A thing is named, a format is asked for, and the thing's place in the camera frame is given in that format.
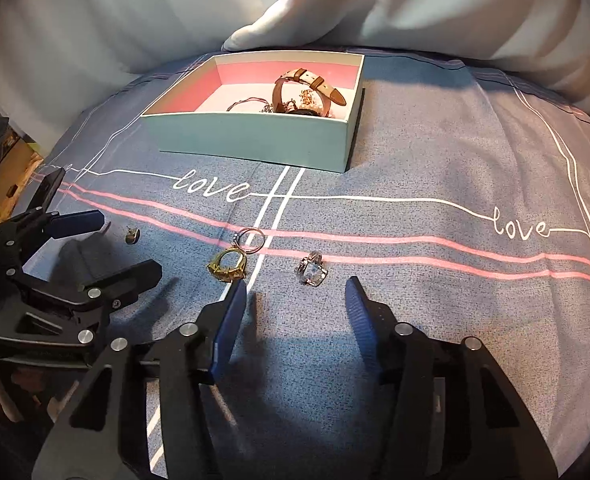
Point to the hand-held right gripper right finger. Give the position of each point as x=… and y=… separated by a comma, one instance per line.
x=362, y=320

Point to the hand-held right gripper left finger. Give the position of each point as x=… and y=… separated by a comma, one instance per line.
x=230, y=330

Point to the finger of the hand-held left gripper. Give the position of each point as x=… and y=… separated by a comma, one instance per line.
x=75, y=223
x=125, y=280

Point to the white backdrop curtain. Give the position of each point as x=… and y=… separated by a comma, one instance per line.
x=125, y=10

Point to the teal box with pink inside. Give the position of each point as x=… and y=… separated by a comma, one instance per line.
x=250, y=135

